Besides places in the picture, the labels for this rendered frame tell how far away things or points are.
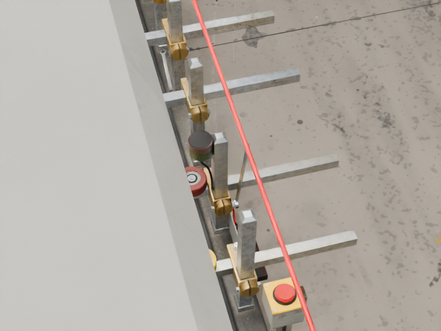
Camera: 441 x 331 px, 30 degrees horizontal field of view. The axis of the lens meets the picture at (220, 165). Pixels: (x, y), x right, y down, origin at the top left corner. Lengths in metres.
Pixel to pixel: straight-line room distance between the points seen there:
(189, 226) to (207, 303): 0.04
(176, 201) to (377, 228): 2.86
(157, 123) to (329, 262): 2.73
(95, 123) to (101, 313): 0.07
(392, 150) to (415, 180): 0.17
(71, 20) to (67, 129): 0.05
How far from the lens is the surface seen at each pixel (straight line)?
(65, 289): 0.25
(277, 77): 2.35
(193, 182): 2.19
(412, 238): 3.23
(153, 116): 0.41
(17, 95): 0.30
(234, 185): 2.24
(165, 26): 2.48
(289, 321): 1.68
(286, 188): 3.29
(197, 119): 2.27
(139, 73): 0.43
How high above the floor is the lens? 2.67
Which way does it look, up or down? 53 degrees down
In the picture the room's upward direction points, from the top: straight up
